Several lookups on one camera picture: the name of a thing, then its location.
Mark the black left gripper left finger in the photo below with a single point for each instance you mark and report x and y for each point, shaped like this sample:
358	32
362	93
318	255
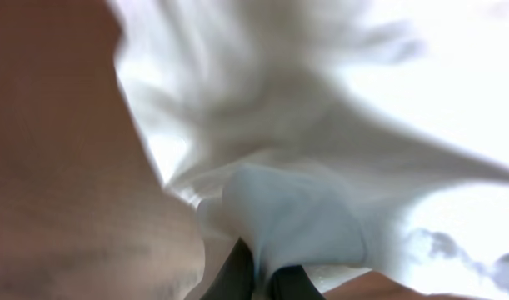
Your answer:
235	279

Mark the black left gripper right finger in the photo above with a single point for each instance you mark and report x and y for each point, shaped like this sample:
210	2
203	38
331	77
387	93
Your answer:
292	283

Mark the white t-shirt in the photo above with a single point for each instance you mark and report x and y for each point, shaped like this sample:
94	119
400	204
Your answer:
347	137

